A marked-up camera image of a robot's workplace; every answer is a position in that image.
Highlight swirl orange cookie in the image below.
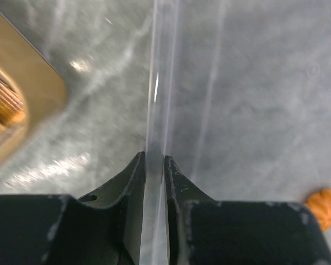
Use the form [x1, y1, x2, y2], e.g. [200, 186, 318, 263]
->
[305, 188, 331, 231]

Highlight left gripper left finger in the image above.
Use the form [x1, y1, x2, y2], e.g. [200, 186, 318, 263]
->
[0, 152, 145, 264]

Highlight gold cookie tin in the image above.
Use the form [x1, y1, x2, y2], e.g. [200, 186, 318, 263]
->
[0, 12, 67, 164]

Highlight clear plastic tray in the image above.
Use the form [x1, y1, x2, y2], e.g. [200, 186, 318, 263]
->
[140, 1, 331, 264]

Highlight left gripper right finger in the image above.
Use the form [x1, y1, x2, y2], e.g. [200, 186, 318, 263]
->
[164, 156, 331, 264]

